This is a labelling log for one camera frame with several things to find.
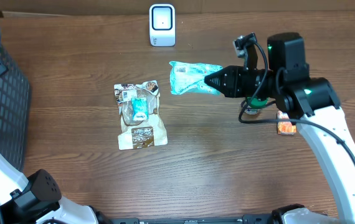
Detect green lid jar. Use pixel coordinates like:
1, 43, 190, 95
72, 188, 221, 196
244, 97, 268, 115

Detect teal tissue pack wrapper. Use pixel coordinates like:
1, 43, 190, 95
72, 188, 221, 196
169, 61, 223, 95

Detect orange tissue pack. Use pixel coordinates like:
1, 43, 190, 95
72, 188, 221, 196
277, 111, 296, 135

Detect small teal tissue pack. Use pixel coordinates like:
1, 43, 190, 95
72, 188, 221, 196
131, 97, 149, 121

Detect brown snack pouch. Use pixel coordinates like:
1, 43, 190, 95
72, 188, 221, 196
114, 80, 168, 150

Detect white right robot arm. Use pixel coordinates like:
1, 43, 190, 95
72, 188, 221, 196
204, 32, 355, 223

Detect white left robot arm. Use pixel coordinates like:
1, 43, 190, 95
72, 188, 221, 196
0, 46, 109, 223

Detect white barcode scanner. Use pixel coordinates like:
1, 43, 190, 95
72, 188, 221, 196
149, 3, 176, 47

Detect grey plastic basket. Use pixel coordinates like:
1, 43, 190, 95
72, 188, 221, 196
0, 33, 32, 171

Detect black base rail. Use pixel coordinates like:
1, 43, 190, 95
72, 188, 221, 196
109, 214, 275, 224

